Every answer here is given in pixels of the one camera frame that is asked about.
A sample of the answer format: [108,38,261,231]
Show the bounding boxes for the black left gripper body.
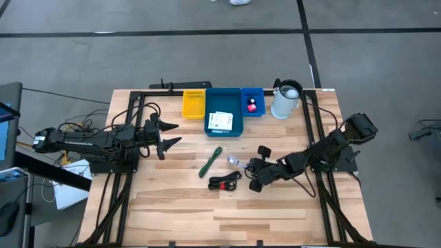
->
[143,119,163,147]

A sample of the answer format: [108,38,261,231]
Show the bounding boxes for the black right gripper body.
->
[245,156,291,186]

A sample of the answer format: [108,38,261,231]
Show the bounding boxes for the lavender cable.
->
[226,155,248,169]

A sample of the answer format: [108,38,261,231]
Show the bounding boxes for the black cable with red strap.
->
[207,170,243,192]

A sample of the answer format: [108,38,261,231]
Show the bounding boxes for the green braided cable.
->
[198,146,224,179]

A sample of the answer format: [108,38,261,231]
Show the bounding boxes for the small white product box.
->
[207,110,234,132]

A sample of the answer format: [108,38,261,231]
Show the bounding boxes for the yellow plastic bin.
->
[181,89,207,120]

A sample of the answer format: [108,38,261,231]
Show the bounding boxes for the small blue plastic bin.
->
[240,87,267,118]

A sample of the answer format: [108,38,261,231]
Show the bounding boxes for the large teal plastic bin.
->
[204,87,244,138]

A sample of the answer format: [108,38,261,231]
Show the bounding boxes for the black bar with antennas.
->
[149,78,213,90]

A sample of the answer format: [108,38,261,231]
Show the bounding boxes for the white paper box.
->
[52,158,94,211]

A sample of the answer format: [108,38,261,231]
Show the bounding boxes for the computer monitor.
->
[0,81,23,172]

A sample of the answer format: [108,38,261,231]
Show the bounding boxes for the black computer mouse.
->
[0,201,21,238]

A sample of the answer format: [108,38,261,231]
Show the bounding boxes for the grey floor device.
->
[408,118,441,143]

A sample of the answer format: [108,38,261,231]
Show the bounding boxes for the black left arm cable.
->
[57,102,162,159]

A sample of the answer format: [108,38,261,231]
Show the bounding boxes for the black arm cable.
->
[57,102,162,159]
[291,98,341,199]

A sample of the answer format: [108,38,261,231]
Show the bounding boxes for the black aluminium rig frame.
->
[79,88,375,248]

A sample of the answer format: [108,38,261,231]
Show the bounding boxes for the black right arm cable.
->
[291,98,341,199]

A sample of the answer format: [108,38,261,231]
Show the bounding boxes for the yellow cable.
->
[59,122,86,167]

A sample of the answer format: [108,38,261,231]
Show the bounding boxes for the black floor cable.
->
[404,118,441,167]

